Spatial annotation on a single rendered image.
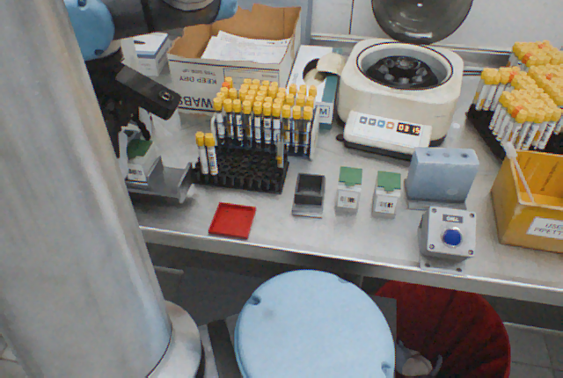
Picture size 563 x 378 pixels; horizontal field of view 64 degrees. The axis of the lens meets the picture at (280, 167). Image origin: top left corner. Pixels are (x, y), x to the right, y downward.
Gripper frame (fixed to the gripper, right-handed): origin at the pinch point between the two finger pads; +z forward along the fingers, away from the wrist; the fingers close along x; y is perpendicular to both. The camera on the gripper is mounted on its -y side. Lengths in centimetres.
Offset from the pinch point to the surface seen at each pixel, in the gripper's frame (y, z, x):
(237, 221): -18.1, 8.4, 4.0
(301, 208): -28.6, 7.2, 0.2
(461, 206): -56, 7, -6
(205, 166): -10.0, 4.4, -4.4
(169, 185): -5.2, 4.6, 1.4
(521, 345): -102, 96, -32
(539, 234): -67, 5, 1
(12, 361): 64, 96, 4
